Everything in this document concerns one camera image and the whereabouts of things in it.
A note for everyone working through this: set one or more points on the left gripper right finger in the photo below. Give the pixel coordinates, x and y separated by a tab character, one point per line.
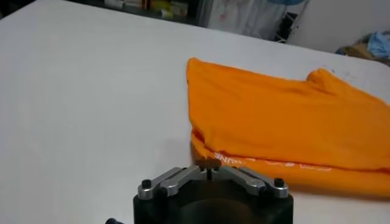
250	181

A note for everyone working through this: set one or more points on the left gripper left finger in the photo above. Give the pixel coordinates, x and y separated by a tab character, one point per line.
176	181

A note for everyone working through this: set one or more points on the orange t-shirt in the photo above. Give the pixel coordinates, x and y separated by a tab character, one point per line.
274	121

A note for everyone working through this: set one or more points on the large flat cardboard box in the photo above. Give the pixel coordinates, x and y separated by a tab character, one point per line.
353	51

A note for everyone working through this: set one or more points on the white water dispenser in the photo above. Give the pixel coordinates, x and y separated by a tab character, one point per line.
225	15

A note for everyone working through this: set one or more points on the blue water jug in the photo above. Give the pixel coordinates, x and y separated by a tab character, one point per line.
286	1

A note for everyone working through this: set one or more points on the light blue garment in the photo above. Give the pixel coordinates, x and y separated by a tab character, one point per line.
379	44

